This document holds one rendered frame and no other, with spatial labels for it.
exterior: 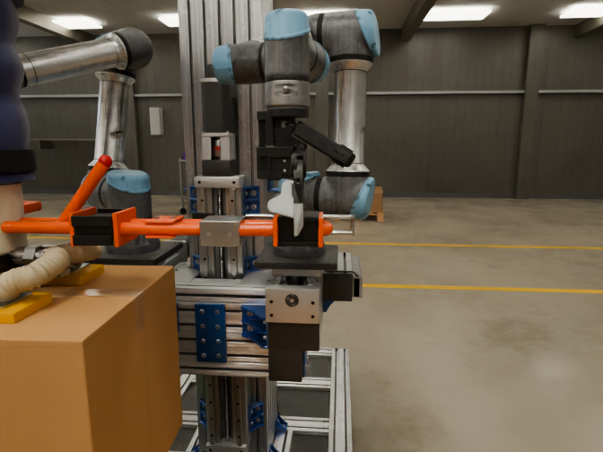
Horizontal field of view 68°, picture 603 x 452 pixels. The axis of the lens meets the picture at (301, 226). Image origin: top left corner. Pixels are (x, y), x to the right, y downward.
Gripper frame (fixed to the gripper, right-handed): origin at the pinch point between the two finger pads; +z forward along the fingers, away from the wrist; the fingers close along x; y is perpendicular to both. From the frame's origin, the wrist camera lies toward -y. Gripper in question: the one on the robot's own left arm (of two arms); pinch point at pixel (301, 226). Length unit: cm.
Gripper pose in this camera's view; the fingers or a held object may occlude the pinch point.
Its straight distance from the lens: 78.7
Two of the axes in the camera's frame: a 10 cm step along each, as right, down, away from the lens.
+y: -10.0, 0.0, 0.4
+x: -0.4, 1.7, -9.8
